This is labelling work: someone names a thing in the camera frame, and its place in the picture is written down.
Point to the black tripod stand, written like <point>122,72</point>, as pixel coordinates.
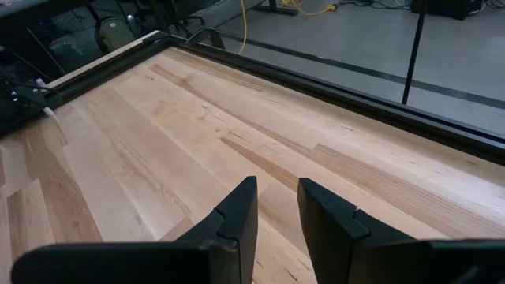
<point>414,51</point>

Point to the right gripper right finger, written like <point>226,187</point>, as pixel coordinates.
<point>375,260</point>

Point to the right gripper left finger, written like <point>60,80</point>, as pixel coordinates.
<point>158,262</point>

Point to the grey-green backpack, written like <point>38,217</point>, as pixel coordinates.
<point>114,33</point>

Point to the black metal table frame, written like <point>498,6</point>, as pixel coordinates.
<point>355,100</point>

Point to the black frame bracket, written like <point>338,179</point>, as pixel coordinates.
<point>205,35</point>

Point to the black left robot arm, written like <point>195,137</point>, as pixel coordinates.
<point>16,114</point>

